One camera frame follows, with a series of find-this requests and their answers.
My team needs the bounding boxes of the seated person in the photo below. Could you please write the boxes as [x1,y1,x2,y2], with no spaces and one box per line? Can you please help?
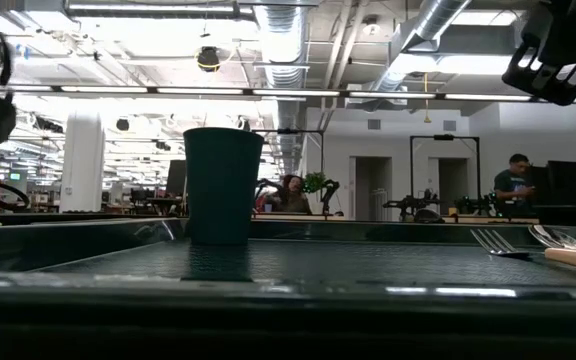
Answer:
[256,173,314,216]

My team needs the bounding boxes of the dark textured serving tray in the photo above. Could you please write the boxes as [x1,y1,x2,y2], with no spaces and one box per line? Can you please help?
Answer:
[0,216,576,360]

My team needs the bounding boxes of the standing person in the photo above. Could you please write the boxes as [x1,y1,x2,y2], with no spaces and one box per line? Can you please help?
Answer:
[492,152,537,217]

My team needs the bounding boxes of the black computer monitor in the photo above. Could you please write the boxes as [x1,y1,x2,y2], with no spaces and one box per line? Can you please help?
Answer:
[165,159,188,197]

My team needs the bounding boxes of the black equipment boxes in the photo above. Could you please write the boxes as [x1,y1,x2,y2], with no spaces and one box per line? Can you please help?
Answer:
[527,160,576,207]

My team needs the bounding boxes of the silver ceiling air duct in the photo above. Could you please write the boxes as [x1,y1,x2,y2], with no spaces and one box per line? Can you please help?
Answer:
[367,0,473,94]

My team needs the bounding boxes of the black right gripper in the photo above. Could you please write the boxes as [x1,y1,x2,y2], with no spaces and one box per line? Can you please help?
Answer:
[501,0,576,107]

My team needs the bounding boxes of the spoon with beige handle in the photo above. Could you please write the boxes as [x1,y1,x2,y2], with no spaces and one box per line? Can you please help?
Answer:
[527,224,576,277]

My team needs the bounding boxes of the white round pillar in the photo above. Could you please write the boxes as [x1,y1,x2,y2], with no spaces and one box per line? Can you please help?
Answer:
[58,111,106,214]

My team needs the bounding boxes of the wooden background table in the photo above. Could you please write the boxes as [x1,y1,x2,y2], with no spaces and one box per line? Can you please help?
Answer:
[440,213,540,226]

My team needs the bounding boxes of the black metal station frame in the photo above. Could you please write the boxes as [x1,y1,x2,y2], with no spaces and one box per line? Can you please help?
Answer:
[256,128,326,217]
[409,133,482,217]

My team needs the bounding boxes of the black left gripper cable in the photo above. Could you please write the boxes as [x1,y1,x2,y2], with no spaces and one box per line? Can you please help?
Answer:
[0,30,15,87]

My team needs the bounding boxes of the green potted plant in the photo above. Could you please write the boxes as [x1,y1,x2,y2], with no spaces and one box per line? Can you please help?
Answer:
[302,171,330,194]

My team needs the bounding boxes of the dark green plastic cup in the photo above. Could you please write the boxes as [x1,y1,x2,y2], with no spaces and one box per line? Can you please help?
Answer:
[182,126,266,247]

